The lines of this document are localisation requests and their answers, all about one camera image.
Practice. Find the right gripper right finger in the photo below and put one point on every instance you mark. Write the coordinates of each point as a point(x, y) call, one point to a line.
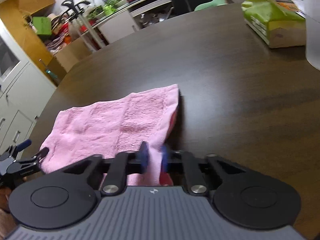
point(175, 163)

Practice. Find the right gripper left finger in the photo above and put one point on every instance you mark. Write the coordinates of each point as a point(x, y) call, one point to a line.
point(118, 168)

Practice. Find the pink towel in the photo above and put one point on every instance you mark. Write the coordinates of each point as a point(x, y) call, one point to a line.
point(110, 127)

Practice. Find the grey metal filing cabinet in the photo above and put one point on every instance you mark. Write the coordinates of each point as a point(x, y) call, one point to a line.
point(25, 91)

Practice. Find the large cardboard box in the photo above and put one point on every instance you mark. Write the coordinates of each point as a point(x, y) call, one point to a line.
point(72, 53)

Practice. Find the green box on pile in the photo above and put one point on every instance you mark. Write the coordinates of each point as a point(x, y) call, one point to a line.
point(42, 25)

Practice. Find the white low sideboard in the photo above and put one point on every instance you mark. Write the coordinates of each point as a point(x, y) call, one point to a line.
point(125, 20)

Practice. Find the green tissue pack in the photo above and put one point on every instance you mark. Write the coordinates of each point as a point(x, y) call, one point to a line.
point(276, 25)

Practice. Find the green cushion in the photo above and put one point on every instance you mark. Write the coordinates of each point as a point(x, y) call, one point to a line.
point(213, 3)

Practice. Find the translucent plastic cup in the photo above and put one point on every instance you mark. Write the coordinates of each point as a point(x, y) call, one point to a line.
point(311, 11)

